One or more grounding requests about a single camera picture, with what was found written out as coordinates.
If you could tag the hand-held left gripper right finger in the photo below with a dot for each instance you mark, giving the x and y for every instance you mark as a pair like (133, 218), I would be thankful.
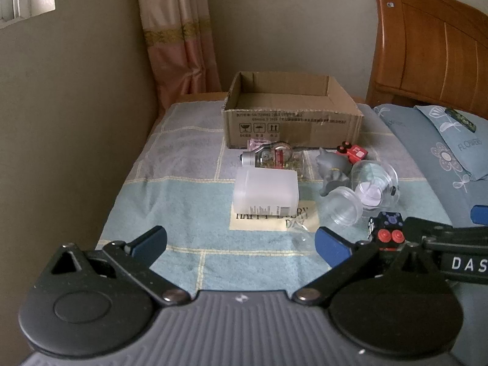
(331, 249)

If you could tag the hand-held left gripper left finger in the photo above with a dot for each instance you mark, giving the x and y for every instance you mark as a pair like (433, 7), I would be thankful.
(146, 246)

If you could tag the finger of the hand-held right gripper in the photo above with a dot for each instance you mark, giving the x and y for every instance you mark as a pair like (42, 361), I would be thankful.
(479, 213)
(425, 225)

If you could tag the black fidget cube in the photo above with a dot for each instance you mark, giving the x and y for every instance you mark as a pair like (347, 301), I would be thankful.
(385, 228)

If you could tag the grey toy animal figure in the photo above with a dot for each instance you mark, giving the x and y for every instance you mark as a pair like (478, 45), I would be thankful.
(333, 169)

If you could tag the white plastic bottle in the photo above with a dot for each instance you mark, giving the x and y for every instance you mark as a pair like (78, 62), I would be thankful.
(265, 192)

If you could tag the glass jar with red label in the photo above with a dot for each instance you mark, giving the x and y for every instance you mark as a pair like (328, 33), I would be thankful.
(272, 158)

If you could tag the cardboard box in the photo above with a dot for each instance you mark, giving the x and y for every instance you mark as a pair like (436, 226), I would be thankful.
(289, 122)

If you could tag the blue floral bed sheet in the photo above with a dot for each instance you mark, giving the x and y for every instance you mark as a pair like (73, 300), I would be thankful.
(427, 183)

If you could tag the small clear plastic cup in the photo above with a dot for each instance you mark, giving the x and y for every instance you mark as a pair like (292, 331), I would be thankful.
(341, 207)

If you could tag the large clear plastic cup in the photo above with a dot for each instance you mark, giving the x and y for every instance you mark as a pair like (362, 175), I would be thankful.
(375, 183)

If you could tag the checked blue blanket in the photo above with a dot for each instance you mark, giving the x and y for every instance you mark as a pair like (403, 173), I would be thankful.
(171, 183)

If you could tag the blue floral pillow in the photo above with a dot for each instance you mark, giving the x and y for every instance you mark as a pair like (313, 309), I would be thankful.
(457, 141)

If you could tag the dark patterned flat case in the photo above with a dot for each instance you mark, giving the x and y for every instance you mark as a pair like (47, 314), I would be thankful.
(462, 119)

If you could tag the red toy train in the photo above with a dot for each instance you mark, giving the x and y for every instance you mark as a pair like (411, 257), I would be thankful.
(354, 152)

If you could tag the wooden headboard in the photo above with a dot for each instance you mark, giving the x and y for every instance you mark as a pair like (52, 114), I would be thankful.
(430, 45)

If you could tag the pink curtain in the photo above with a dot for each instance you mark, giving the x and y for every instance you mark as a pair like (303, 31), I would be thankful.
(179, 38)

